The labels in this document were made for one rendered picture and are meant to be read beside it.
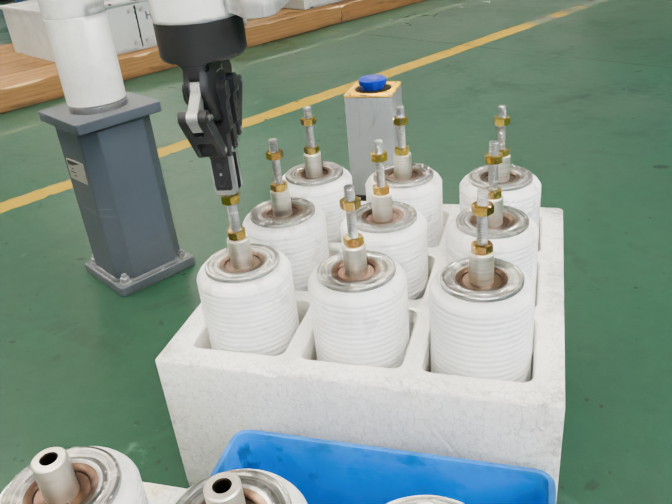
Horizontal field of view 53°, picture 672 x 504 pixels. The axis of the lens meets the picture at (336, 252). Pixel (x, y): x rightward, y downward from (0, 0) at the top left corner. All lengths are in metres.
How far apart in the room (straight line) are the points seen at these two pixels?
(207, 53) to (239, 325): 0.26
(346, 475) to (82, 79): 0.72
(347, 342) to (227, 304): 0.12
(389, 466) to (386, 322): 0.13
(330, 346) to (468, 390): 0.14
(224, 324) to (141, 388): 0.32
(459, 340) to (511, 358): 0.05
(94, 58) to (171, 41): 0.53
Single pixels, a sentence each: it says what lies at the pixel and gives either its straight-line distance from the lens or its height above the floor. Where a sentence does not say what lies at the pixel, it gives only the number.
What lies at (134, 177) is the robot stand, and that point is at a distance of 1.15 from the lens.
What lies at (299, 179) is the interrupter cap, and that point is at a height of 0.25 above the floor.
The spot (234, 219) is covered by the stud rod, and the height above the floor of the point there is 0.30.
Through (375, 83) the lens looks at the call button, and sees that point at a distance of 0.99.
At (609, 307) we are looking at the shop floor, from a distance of 1.07.
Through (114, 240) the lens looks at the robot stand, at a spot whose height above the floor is 0.09.
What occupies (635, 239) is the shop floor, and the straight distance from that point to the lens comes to 1.27.
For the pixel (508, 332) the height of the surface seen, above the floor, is 0.22.
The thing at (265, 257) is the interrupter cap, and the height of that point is 0.25.
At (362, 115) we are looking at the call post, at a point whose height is 0.28.
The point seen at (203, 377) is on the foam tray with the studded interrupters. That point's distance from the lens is 0.69.
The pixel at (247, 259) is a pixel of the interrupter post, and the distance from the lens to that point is 0.68.
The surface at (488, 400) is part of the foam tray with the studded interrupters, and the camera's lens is 0.61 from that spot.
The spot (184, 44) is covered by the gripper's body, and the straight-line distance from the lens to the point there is 0.58.
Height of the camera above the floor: 0.58
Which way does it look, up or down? 28 degrees down
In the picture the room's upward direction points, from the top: 6 degrees counter-clockwise
